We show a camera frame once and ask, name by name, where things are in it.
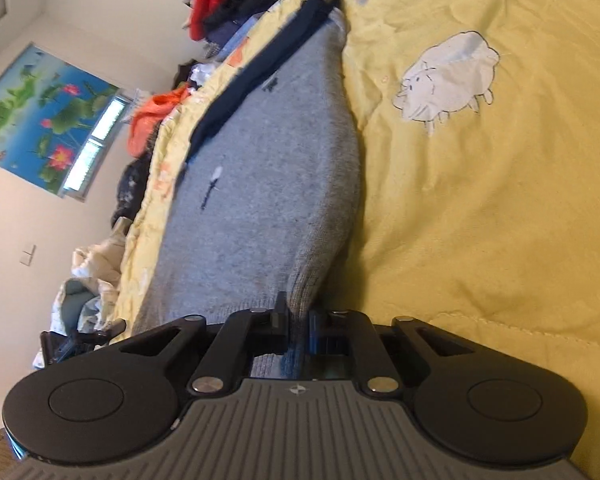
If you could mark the white wall switch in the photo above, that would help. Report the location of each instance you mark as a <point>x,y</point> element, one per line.
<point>28,255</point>

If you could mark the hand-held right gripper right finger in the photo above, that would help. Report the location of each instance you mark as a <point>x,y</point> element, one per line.
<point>316,332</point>

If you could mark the white cloth heap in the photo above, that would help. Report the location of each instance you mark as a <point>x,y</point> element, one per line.
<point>95,270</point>

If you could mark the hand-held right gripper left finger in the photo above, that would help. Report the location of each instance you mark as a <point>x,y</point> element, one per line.
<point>280,327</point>

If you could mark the white crumpled cloth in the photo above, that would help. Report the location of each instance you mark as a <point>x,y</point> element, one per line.
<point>202,75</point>

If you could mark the window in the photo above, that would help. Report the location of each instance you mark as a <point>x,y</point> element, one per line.
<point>97,145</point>

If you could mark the dark patterned clothes heap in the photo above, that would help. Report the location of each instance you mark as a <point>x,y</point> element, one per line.
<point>132,190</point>

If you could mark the light blue knit cloth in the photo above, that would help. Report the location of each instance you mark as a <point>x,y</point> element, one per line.
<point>235,37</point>

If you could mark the orange plastic bag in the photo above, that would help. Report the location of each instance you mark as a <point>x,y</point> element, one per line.
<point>152,115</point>

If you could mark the lotus flower window blind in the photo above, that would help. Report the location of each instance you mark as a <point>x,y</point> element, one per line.
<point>40,110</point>

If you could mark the yellow printed quilt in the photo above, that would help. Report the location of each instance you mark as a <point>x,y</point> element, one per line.
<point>480,210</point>

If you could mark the grey knit sweater navy sleeves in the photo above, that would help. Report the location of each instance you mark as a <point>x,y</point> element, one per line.
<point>280,160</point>

